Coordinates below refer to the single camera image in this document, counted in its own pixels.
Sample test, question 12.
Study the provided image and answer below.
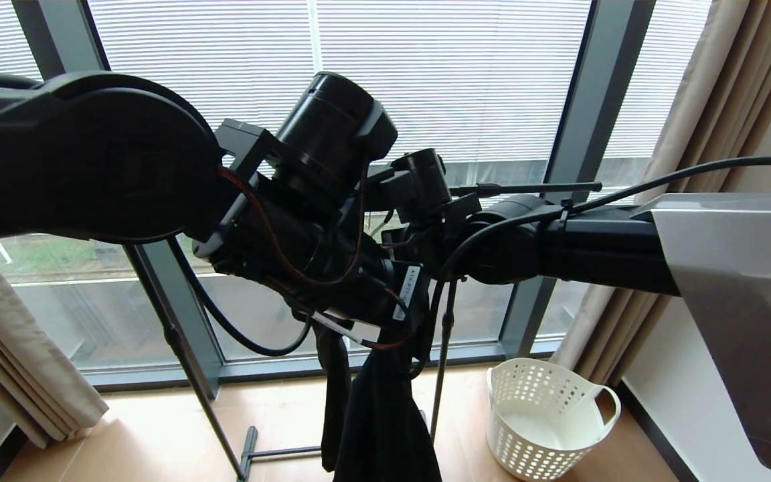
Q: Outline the white laundry basket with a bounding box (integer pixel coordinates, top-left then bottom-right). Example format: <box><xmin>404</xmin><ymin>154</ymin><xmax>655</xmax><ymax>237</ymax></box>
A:
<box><xmin>486</xmin><ymin>358</ymin><xmax>622</xmax><ymax>481</ymax></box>

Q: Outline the black clothes rack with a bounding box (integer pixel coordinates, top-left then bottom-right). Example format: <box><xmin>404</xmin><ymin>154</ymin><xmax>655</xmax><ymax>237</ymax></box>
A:
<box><xmin>124</xmin><ymin>181</ymin><xmax>604</xmax><ymax>480</ymax></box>

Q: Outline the black garment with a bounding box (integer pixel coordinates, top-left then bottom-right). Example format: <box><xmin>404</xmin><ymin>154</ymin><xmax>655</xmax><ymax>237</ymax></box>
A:
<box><xmin>332</xmin><ymin>315</ymin><xmax>444</xmax><ymax>482</ymax></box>

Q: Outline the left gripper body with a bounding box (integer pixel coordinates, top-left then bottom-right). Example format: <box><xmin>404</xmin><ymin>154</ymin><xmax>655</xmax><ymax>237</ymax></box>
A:
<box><xmin>191</xmin><ymin>193</ymin><xmax>424</xmax><ymax>329</ymax></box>

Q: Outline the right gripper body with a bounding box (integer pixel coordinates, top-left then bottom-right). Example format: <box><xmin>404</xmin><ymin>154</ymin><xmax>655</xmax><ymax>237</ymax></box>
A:
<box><xmin>424</xmin><ymin>193</ymin><xmax>565</xmax><ymax>287</ymax></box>

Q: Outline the beige curtain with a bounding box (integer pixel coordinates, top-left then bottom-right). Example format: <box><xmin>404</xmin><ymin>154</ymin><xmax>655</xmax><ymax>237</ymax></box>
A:
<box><xmin>549</xmin><ymin>0</ymin><xmax>771</xmax><ymax>386</ymax></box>
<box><xmin>0</xmin><ymin>244</ymin><xmax>110</xmax><ymax>448</ymax></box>

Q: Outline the window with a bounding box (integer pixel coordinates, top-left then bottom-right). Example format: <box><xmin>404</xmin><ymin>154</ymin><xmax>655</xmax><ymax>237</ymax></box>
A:
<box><xmin>0</xmin><ymin>0</ymin><xmax>714</xmax><ymax>389</ymax></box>

